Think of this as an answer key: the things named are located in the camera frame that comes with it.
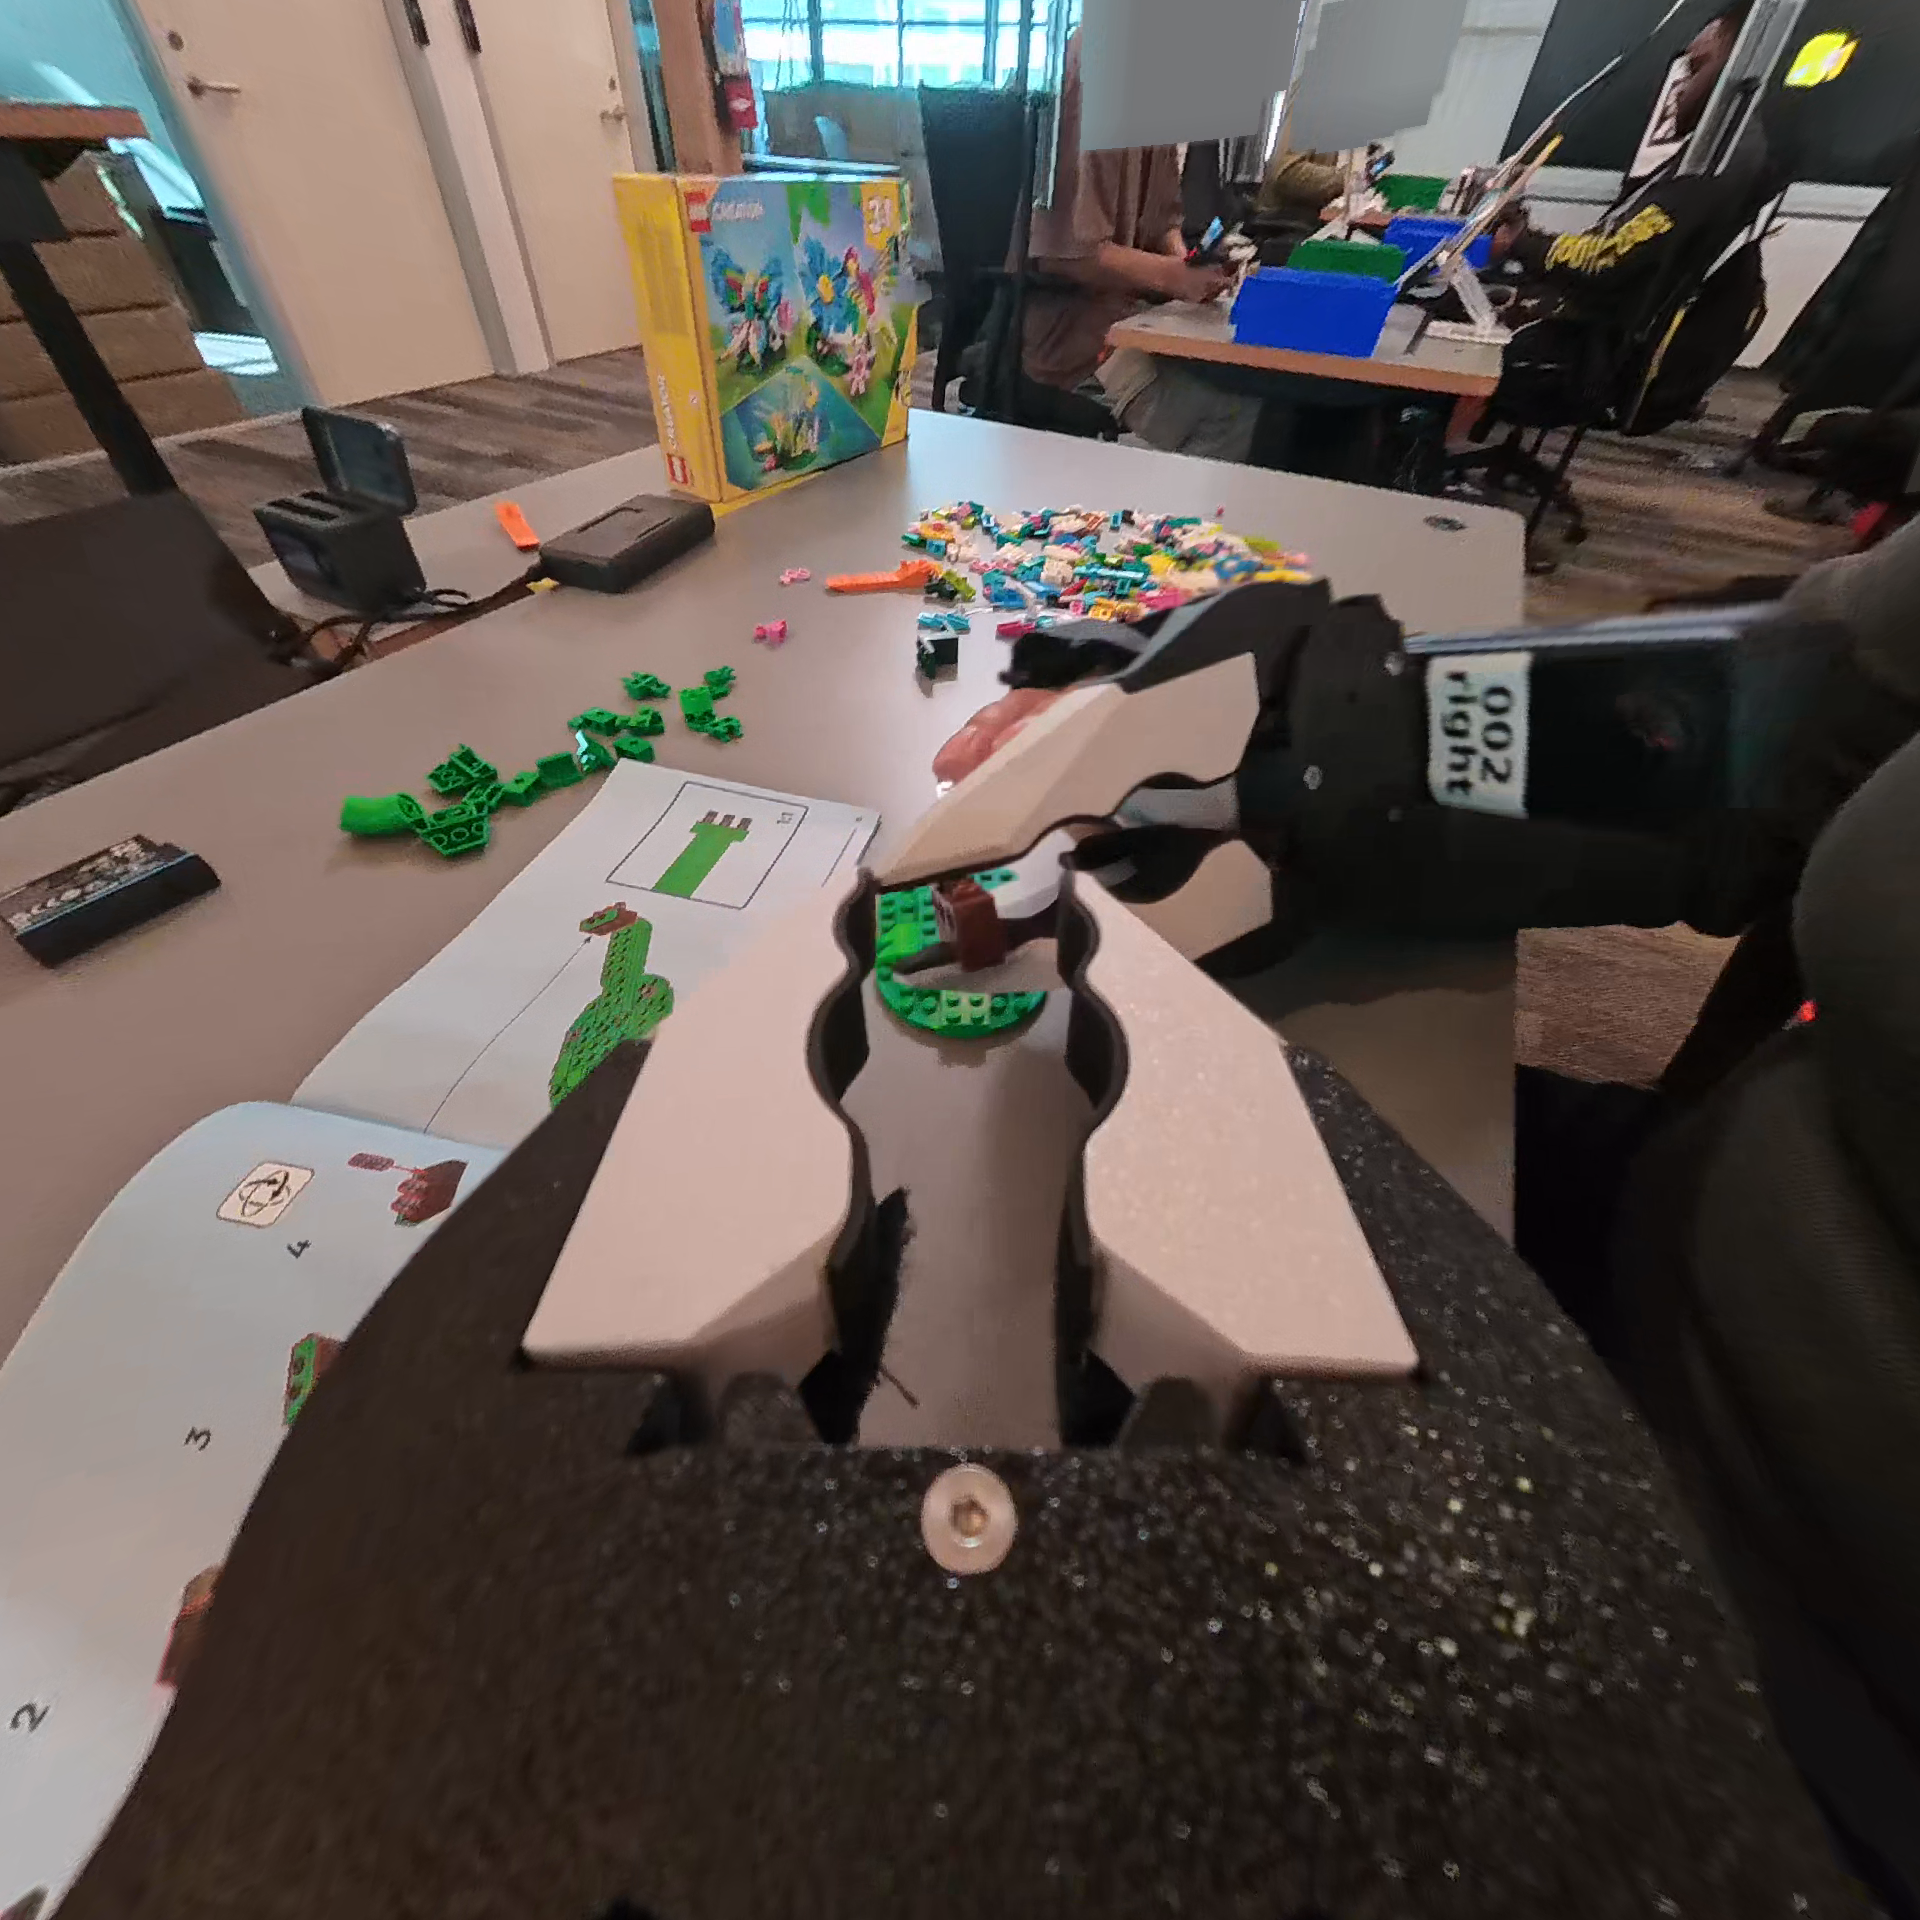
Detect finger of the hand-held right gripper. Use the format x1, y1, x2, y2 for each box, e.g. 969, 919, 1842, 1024
874, 653, 1265, 884
1068, 822, 1280, 973

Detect black office chair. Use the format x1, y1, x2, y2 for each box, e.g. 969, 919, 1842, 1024
916, 81, 1120, 440

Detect black cable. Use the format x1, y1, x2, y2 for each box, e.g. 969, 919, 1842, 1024
271, 575, 544, 665

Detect dark wooden table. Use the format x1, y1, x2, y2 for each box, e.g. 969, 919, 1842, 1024
0, 101, 185, 495

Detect black battery charger case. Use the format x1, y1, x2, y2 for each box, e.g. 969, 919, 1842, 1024
252, 405, 432, 617

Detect white door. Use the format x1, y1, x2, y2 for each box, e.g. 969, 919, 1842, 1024
146, 0, 502, 408

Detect black flat box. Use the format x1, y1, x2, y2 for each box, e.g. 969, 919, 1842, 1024
0, 834, 224, 972

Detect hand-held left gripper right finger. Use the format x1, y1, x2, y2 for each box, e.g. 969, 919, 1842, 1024
1056, 872, 1423, 1385

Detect black power bank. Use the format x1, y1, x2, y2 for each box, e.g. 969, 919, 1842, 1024
535, 493, 721, 597

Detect large blue bin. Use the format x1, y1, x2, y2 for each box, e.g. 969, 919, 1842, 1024
1228, 264, 1401, 361

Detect brown cardboard boxes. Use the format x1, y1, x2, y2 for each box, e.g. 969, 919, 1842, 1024
0, 157, 250, 465

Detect group of green bricks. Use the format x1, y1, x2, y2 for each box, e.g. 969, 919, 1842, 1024
336, 666, 746, 864

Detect green round plate assembly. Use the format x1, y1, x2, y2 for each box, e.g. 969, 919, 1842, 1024
872, 878, 1051, 1038

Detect brick instruction booklet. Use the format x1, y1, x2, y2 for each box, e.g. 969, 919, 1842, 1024
0, 760, 881, 1920

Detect person's right hand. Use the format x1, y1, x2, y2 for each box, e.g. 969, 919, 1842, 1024
930, 689, 1078, 789

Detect grey desk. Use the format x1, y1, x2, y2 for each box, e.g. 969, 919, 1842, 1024
0, 405, 1531, 1352

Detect colourful brick set box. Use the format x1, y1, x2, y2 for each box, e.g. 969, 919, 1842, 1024
612, 170, 916, 504

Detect person's dark clothing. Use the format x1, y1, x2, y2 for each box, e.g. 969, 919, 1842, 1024
1511, 749, 1920, 1920

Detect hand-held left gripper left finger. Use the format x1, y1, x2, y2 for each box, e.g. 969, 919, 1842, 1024
519, 865, 887, 1374

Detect pale wooden table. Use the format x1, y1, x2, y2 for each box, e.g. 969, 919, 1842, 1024
1106, 292, 1506, 399

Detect pile of colourful bricks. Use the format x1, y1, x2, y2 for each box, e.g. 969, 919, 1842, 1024
900, 503, 1321, 648

